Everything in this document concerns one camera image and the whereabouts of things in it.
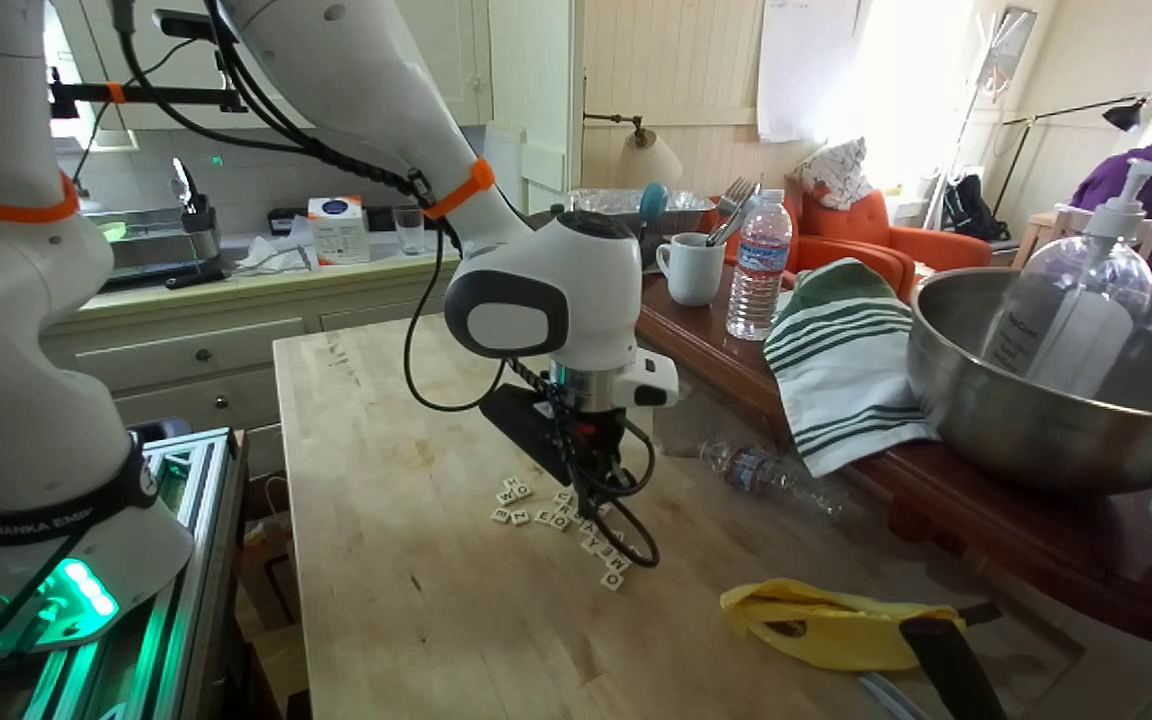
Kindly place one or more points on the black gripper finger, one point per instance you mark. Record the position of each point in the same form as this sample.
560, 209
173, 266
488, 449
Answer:
610, 472
587, 499

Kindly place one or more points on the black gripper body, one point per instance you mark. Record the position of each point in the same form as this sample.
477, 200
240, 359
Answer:
553, 433

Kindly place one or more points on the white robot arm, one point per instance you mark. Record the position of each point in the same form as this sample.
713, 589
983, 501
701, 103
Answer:
347, 86

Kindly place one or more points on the scattered white letter tiles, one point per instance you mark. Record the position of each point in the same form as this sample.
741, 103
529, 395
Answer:
518, 504

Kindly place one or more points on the white ceramic mug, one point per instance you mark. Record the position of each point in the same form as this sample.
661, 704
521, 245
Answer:
690, 266

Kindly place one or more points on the green striped white towel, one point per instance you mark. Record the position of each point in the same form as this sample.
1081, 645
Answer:
838, 354

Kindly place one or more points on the clear plastic water bottle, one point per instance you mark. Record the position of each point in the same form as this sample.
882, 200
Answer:
761, 252

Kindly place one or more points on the orange armchair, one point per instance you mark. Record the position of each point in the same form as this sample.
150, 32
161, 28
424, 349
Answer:
896, 252

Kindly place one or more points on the white paper towel roll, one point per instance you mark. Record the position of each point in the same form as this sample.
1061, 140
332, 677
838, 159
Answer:
338, 226

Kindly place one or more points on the clear pump sanitizer bottle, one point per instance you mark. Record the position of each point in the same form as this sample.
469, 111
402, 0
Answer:
1079, 303

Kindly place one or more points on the dark wooden side counter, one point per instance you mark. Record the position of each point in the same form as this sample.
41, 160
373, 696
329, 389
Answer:
1084, 553

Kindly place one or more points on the large steel mixing bowl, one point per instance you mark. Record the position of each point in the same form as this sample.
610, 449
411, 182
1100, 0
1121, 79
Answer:
1042, 389

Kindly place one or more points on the green lit robot base rail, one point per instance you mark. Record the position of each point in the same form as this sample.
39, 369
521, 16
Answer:
83, 649

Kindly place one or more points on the black camera on boom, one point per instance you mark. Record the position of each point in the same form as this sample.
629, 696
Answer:
136, 90

